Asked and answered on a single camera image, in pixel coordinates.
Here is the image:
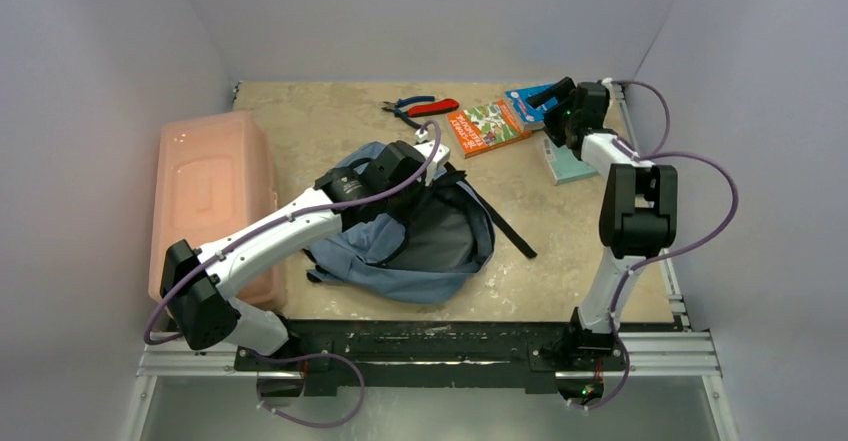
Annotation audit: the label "blue student backpack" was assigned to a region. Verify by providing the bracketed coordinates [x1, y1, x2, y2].
[304, 163, 537, 305]

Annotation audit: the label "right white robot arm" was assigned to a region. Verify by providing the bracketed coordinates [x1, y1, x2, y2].
[528, 77, 678, 368]

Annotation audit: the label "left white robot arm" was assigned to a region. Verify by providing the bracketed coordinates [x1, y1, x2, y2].
[155, 141, 450, 370]

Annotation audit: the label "blue paperback book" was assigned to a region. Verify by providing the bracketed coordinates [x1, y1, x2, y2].
[504, 84, 557, 132]

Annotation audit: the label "teal paperback book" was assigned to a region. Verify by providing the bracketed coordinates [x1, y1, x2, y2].
[540, 137, 597, 186]

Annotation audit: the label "red utility knife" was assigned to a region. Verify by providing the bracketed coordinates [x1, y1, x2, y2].
[405, 98, 460, 118]

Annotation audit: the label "orange green picture book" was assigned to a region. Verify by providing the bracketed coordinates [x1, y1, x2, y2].
[447, 100, 532, 158]

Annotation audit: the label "pink plastic storage bin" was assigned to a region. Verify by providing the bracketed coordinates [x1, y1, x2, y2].
[148, 111, 278, 301]

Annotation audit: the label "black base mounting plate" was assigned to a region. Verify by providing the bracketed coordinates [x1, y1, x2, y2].
[165, 318, 627, 400]

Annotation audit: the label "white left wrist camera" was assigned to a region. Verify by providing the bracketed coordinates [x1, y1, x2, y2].
[414, 127, 451, 186]

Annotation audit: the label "blue handled pliers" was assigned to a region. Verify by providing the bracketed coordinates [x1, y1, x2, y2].
[381, 96, 436, 129]

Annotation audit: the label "aluminium frame rail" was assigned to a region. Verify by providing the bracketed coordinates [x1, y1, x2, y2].
[122, 321, 739, 440]

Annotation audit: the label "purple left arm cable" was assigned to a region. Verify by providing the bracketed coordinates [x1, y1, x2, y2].
[142, 119, 368, 430]

